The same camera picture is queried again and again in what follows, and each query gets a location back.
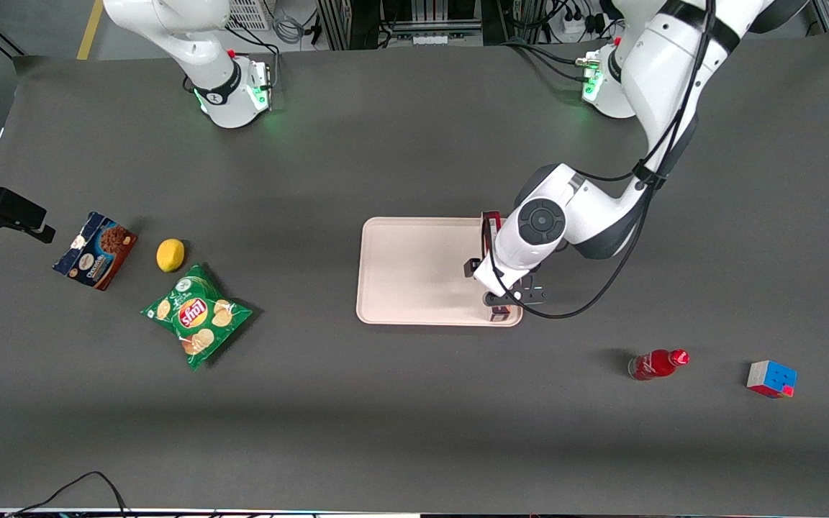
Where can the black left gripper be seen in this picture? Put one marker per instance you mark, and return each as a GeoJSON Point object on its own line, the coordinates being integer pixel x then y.
{"type": "Point", "coordinates": [468, 269]}

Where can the red cookie box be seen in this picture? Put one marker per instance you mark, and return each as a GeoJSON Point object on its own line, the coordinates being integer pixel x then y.
{"type": "Point", "coordinates": [492, 226]}

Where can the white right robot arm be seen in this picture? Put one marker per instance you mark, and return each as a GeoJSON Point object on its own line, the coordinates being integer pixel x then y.
{"type": "Point", "coordinates": [224, 86]}

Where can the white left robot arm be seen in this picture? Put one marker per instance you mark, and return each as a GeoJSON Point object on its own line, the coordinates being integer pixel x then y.
{"type": "Point", "coordinates": [666, 65]}

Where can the pale pink plastic tray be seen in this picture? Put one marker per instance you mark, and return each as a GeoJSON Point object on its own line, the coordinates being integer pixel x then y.
{"type": "Point", "coordinates": [414, 272]}

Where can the blue chocolate cookie box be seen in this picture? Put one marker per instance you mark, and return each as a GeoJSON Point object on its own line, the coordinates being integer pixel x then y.
{"type": "Point", "coordinates": [96, 250]}

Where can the white vented box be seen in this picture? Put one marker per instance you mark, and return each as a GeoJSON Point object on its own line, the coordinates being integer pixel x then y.
{"type": "Point", "coordinates": [249, 13]}

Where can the yellow lemon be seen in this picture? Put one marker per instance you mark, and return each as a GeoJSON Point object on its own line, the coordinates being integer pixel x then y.
{"type": "Point", "coordinates": [170, 255]}

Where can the green chips bag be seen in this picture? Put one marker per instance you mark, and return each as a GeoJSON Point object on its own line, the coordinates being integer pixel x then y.
{"type": "Point", "coordinates": [197, 315]}

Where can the red soda bottle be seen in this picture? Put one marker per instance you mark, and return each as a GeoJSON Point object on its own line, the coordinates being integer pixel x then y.
{"type": "Point", "coordinates": [653, 365]}

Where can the white power strip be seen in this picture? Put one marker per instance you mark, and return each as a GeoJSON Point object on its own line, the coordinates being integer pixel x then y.
{"type": "Point", "coordinates": [580, 25]}

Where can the colourful puzzle cube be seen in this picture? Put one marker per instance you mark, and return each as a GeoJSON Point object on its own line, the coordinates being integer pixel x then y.
{"type": "Point", "coordinates": [771, 378]}

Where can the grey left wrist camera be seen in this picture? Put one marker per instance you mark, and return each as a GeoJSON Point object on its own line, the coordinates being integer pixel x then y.
{"type": "Point", "coordinates": [526, 296]}

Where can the aluminium frame rack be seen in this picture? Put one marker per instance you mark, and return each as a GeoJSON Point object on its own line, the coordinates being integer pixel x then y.
{"type": "Point", "coordinates": [414, 21]}

